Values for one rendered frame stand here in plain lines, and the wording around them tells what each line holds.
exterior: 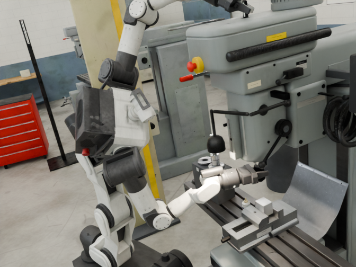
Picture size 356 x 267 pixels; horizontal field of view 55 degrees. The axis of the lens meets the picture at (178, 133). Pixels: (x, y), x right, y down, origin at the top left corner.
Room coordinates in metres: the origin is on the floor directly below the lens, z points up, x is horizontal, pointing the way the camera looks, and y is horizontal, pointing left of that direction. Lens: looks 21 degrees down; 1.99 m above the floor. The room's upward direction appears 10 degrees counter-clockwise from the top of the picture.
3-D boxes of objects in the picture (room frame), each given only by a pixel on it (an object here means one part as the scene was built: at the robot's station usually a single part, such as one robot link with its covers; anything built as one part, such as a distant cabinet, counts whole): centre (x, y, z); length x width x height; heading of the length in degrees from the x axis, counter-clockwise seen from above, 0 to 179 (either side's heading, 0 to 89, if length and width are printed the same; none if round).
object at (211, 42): (1.36, -0.34, 1.81); 0.47 x 0.26 x 0.16; 112
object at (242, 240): (1.34, -0.30, 0.99); 0.35 x 0.15 x 0.11; 114
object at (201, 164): (1.72, -0.15, 1.03); 0.22 x 0.12 x 0.20; 28
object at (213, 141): (1.26, -0.14, 1.45); 0.07 x 0.07 x 0.06
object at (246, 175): (1.34, -0.24, 1.23); 0.13 x 0.12 x 0.10; 7
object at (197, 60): (1.27, -0.12, 1.76); 0.06 x 0.02 x 0.06; 22
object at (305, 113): (1.43, -0.51, 1.47); 0.24 x 0.19 x 0.26; 22
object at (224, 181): (1.34, -0.12, 1.24); 0.11 x 0.11 x 0.11; 7
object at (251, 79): (1.37, -0.37, 1.68); 0.34 x 0.24 x 0.10; 112
